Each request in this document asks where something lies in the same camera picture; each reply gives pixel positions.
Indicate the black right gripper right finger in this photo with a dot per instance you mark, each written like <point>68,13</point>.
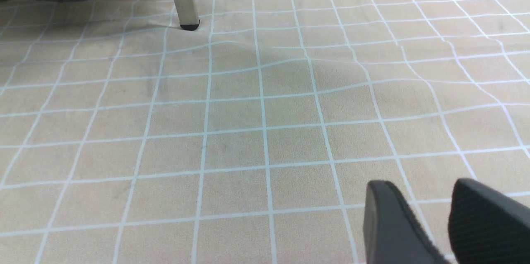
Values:
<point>486,226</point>

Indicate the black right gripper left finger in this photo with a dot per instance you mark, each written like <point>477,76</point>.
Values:
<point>392,233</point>

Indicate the beige checkered cloth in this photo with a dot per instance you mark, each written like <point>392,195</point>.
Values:
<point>127,140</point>

